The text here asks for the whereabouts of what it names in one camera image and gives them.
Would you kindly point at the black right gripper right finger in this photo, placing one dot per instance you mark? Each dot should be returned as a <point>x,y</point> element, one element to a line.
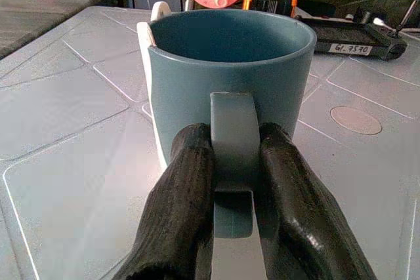
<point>302,208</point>

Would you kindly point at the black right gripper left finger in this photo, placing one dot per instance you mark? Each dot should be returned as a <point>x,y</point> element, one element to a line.
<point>178,201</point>

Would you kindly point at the blue ceramic mug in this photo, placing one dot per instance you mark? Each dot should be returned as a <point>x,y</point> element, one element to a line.
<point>229,90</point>

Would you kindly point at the black labelled tray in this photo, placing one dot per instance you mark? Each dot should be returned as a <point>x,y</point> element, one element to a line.
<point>352,39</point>

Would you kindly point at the dark grey counter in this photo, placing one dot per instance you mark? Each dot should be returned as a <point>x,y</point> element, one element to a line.
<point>42,11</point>

